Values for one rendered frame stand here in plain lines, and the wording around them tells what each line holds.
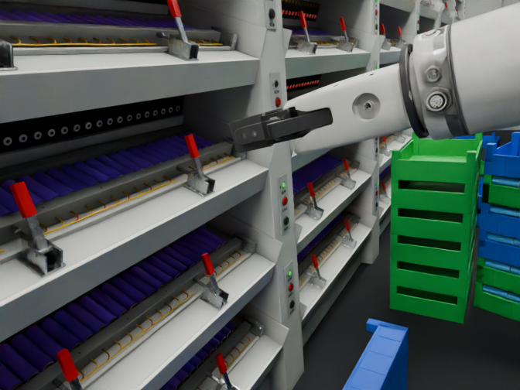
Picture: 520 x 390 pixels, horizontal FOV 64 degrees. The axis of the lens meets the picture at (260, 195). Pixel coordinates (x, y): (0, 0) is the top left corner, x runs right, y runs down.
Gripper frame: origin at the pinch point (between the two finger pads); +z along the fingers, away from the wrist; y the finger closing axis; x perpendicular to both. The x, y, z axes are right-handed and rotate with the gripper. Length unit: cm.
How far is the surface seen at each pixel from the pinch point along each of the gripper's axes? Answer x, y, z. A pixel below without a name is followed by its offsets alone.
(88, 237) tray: -6.8, -7.9, 21.7
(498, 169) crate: -28, 84, -15
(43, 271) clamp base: -7.6, -15.2, 19.5
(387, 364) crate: -46, 26, 3
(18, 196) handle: 0.2, -14.8, 19.7
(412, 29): 19, 170, 14
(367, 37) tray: 15, 100, 15
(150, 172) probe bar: -2.3, 6.7, 24.2
